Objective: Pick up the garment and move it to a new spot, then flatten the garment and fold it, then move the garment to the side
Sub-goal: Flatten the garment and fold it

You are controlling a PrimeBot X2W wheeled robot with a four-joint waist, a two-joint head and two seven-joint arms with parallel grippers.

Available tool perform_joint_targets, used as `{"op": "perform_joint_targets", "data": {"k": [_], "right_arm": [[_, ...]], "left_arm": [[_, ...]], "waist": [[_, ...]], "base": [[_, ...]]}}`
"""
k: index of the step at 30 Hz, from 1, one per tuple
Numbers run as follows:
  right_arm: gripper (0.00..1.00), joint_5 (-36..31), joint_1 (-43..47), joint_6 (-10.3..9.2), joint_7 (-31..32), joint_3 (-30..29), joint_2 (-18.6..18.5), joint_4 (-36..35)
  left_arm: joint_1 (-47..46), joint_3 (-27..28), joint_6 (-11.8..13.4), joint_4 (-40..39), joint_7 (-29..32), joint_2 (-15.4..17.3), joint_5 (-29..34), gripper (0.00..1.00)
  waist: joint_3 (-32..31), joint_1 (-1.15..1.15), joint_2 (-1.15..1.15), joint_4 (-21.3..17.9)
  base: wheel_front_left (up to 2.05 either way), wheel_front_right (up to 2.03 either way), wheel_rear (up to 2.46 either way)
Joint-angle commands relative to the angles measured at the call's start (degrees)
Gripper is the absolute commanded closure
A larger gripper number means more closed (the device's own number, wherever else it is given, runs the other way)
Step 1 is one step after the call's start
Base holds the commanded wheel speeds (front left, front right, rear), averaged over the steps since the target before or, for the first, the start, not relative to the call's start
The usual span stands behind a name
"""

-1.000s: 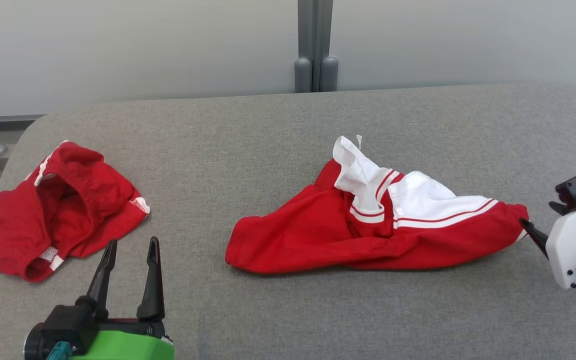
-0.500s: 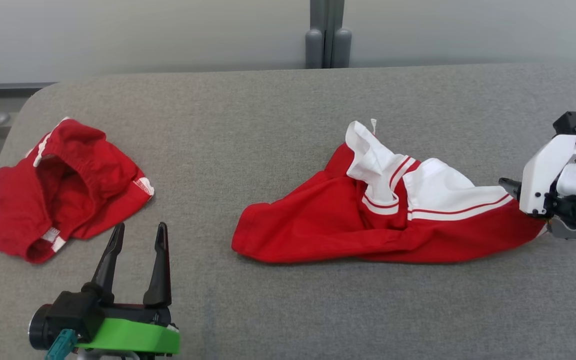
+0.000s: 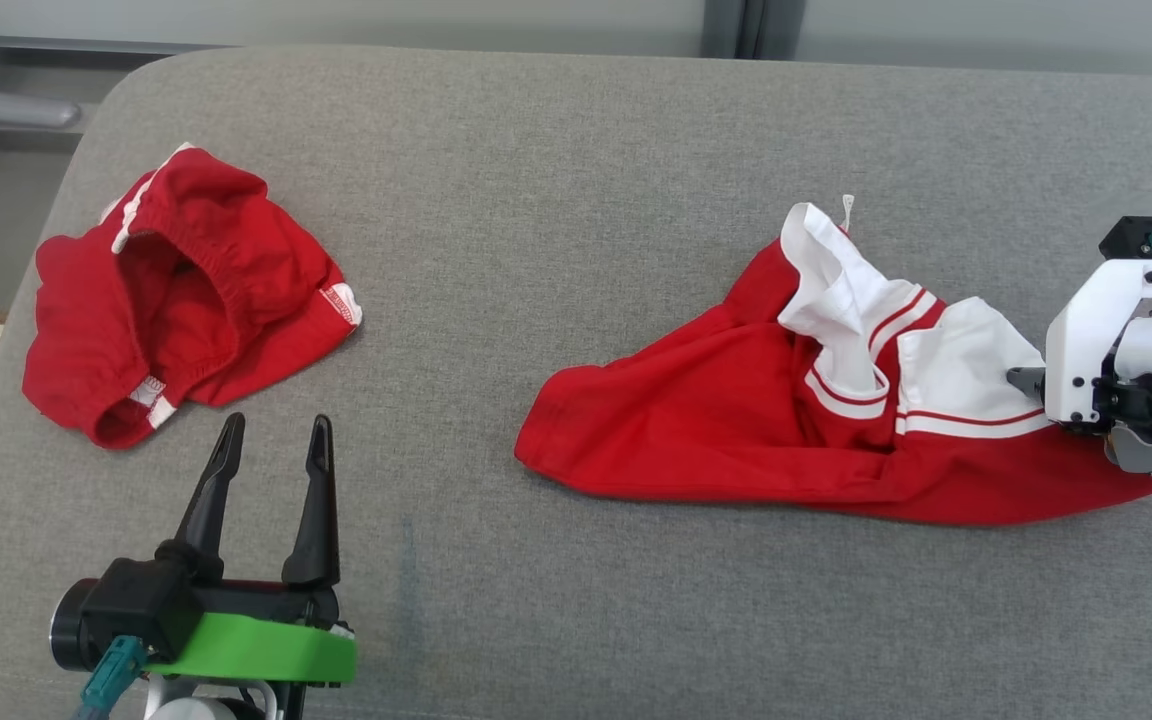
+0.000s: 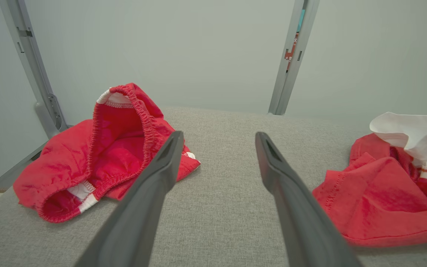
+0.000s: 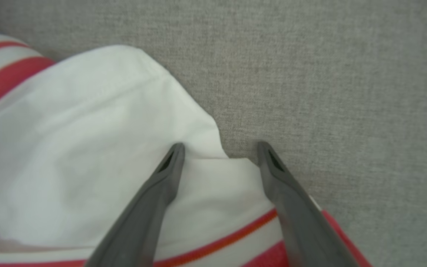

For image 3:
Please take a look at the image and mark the red shorts with white stripes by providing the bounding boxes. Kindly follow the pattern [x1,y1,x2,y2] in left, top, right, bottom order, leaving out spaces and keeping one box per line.
[21,142,364,451]

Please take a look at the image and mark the red basketball jersey white trim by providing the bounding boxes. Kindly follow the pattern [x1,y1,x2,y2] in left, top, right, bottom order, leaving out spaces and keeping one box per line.
[514,195,1152,528]

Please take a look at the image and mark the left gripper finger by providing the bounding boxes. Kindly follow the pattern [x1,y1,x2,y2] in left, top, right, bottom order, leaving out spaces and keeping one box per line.
[282,415,342,589]
[156,412,246,586]

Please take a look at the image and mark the teal left camera connector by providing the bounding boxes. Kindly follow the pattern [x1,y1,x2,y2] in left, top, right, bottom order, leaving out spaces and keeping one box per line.
[76,635,150,720]

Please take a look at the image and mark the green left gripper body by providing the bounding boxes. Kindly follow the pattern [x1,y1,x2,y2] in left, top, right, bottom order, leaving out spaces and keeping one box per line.
[141,580,358,691]

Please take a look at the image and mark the grey partition post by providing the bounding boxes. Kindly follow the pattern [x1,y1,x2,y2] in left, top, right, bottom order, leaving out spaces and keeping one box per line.
[761,0,805,59]
[701,0,749,59]

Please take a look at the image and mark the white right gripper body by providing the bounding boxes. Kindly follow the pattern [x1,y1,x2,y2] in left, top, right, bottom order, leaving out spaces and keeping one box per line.
[1044,258,1152,426]

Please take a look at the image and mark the grey metal stand base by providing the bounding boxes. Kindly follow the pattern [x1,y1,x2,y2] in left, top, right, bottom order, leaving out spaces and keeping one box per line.
[0,0,84,181]

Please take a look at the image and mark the grey fabric sofa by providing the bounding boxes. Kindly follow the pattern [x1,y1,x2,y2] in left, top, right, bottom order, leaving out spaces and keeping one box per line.
[0,45,1152,720]

